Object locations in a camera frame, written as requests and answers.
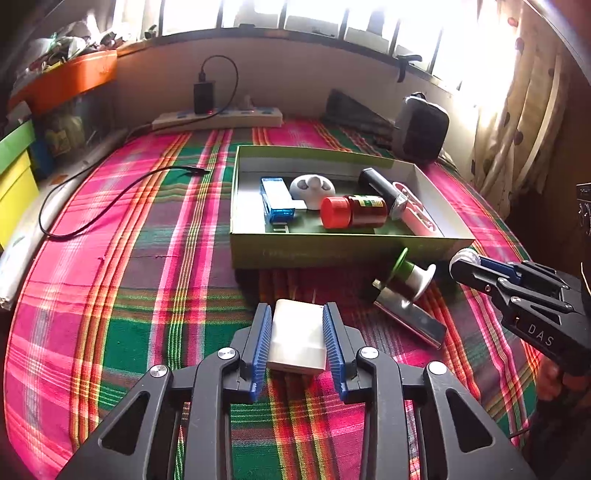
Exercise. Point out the orange bin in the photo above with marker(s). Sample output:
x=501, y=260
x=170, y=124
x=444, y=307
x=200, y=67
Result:
x=69, y=78

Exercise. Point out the white bottle cap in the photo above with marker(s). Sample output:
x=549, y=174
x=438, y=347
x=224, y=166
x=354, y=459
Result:
x=467, y=256

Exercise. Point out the white power strip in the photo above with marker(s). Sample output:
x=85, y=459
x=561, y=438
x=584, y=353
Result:
x=240, y=119

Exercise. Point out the person's right hand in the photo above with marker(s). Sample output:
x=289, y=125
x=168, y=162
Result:
x=549, y=385

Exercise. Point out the small blue box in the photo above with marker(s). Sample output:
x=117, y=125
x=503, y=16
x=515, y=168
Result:
x=277, y=198

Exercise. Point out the white power adapter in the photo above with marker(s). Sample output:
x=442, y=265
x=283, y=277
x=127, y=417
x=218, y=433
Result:
x=295, y=337

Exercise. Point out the pile of assorted clutter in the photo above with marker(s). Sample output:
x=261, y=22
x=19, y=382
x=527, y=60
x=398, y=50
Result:
x=51, y=50

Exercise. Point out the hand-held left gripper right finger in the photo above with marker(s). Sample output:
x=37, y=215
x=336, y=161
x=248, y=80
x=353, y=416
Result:
x=333, y=346

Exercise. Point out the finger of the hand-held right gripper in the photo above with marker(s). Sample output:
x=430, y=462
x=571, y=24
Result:
x=498, y=268
x=471, y=277

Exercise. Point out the yellow box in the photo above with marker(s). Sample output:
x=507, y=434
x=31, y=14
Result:
x=16, y=198

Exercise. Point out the pink plastic clip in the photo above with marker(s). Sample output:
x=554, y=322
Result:
x=406, y=191
x=425, y=226

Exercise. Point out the clear storage bin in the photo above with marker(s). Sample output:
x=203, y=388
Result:
x=74, y=124

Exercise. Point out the pink plaid blanket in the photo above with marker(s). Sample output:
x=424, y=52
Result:
x=161, y=277

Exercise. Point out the silver metal bar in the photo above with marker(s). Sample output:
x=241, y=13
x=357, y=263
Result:
x=411, y=318

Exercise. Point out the black flashlight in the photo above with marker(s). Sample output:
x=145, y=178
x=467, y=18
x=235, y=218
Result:
x=378, y=184

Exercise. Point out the cream dotted curtain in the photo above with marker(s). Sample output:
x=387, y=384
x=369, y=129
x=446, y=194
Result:
x=521, y=115

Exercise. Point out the barred window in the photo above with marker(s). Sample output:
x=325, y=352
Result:
x=314, y=18

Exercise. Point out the spice bottle with red cap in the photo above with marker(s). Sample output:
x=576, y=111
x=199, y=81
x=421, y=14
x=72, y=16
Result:
x=355, y=212

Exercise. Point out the white egg-shaped device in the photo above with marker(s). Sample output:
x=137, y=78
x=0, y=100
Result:
x=311, y=191

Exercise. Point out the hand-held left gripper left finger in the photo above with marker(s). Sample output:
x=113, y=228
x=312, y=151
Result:
x=263, y=341

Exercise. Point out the green cardboard box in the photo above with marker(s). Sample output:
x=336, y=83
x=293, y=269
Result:
x=323, y=251

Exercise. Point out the dark ribbed object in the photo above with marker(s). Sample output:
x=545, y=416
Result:
x=351, y=110

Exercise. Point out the small white plug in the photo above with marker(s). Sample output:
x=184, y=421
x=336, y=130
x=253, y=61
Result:
x=246, y=104

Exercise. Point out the green and white spool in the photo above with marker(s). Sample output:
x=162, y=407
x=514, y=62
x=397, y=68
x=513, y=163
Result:
x=401, y=270

